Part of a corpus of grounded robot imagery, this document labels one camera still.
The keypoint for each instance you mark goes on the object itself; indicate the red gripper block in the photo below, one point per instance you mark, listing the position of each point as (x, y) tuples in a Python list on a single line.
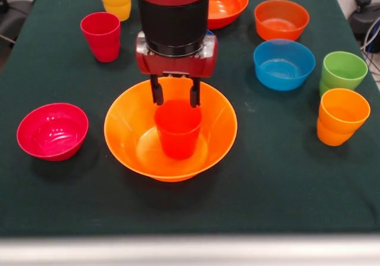
[(178, 65)]

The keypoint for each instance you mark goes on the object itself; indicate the red-orange cup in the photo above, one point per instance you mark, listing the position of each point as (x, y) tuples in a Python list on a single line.
[(178, 135)]

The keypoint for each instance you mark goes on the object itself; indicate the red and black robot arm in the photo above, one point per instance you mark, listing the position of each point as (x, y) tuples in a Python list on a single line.
[(173, 19)]

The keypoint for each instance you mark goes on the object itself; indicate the large orange bowl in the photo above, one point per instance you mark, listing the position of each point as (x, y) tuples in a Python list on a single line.
[(127, 135)]

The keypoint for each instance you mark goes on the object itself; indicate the pink-red cup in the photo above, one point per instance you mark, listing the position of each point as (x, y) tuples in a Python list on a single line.
[(102, 40)]

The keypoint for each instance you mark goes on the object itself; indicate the large red-orange bowl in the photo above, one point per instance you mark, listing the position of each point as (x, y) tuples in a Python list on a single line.
[(228, 4)]

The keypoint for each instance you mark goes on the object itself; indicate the light blue bowl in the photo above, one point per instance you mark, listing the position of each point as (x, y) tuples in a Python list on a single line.
[(282, 73)]

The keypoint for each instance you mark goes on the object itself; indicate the yellow cup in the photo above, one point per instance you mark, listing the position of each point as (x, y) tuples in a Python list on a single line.
[(115, 1)]

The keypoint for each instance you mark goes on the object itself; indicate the small red-orange bowl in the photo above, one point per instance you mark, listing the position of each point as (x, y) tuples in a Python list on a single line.
[(282, 25)]

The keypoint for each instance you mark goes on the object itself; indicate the pink-red bowl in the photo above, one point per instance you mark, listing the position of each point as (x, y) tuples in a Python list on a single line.
[(53, 135)]

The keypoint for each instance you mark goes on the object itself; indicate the dark green tablecloth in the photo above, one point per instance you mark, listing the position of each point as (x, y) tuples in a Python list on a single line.
[(59, 188)]

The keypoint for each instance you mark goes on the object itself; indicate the orange cup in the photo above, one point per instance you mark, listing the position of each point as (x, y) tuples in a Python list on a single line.
[(341, 123)]

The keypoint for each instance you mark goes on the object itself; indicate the green cup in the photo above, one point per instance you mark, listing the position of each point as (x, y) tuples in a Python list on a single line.
[(344, 70)]

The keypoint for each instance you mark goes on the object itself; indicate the dark grey pedestal base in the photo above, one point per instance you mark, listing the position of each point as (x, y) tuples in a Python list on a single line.
[(363, 16), (17, 10)]

